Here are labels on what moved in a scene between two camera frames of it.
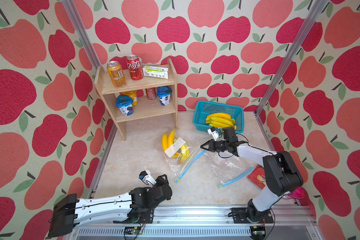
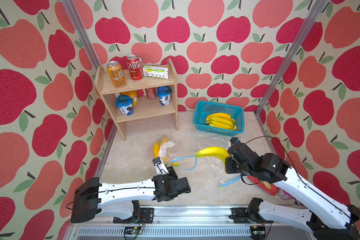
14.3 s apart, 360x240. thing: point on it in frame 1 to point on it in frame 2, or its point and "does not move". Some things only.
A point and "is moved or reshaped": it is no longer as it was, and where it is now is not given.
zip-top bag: (181, 158) is moved or reshaped
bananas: (183, 152) to (156, 150)
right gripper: (211, 145) to (227, 168)
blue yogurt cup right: (164, 94) does not move
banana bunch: (220, 120) does not move
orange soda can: (116, 74) does not move
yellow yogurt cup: (133, 94) does not move
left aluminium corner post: (82, 33) does not move
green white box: (156, 71) does not move
